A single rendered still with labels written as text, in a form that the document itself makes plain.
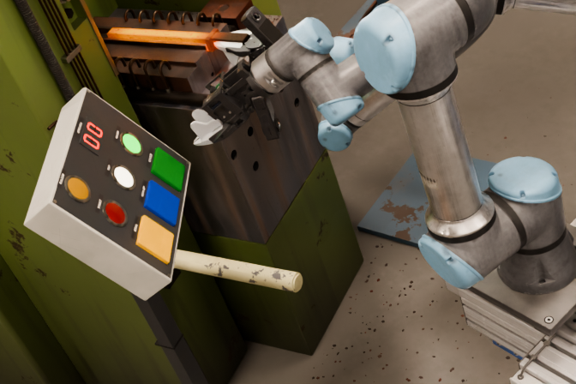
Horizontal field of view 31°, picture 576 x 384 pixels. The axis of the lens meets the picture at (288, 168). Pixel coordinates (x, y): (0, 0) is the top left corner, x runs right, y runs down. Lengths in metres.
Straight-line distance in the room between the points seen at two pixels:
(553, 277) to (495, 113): 1.75
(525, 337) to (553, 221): 0.30
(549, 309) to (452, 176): 0.37
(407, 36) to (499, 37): 2.48
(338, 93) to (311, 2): 2.60
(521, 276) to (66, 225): 0.81
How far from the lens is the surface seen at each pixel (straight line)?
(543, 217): 1.78
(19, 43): 2.18
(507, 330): 2.05
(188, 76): 2.39
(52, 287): 2.79
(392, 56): 1.44
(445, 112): 1.55
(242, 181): 2.50
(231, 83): 1.94
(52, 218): 1.85
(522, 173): 1.78
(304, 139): 2.74
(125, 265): 1.90
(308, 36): 1.83
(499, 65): 3.78
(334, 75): 1.85
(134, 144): 2.06
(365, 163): 3.50
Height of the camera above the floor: 2.24
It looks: 39 degrees down
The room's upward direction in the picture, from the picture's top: 20 degrees counter-clockwise
